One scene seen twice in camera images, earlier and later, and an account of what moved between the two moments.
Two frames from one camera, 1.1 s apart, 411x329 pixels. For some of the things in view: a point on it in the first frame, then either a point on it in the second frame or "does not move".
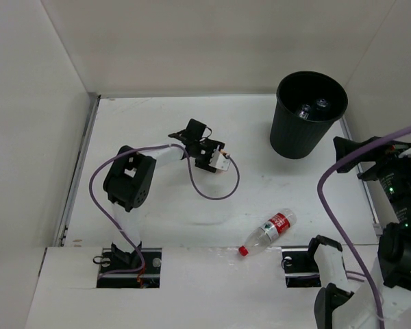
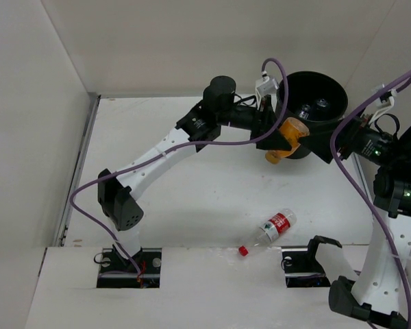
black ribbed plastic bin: x=307 y=105 does not move
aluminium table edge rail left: x=75 y=171 does not move
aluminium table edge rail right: x=379 y=227 does not move
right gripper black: x=386 y=157 → x=349 y=135
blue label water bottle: x=304 y=112 does not move
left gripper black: x=205 y=156 → x=264 y=124
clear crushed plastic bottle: x=322 y=102 does not move
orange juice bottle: x=225 y=154 → x=292 y=129
